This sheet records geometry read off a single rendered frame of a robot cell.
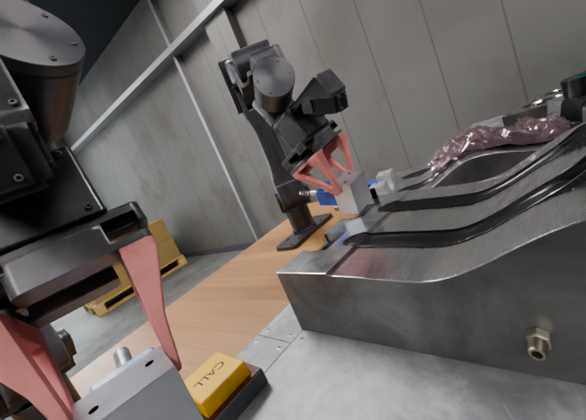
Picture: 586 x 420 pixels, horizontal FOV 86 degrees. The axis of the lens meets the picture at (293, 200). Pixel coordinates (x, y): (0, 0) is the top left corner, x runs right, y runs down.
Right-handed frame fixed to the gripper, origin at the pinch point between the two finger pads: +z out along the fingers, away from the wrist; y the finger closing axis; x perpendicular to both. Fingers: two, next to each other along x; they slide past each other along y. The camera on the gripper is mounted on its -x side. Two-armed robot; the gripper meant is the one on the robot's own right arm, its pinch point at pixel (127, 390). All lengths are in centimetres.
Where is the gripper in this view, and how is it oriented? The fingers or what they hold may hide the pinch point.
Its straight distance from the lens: 22.5
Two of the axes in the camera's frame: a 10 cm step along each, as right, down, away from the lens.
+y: 7.4, -4.1, 5.4
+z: 5.9, 7.8, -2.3
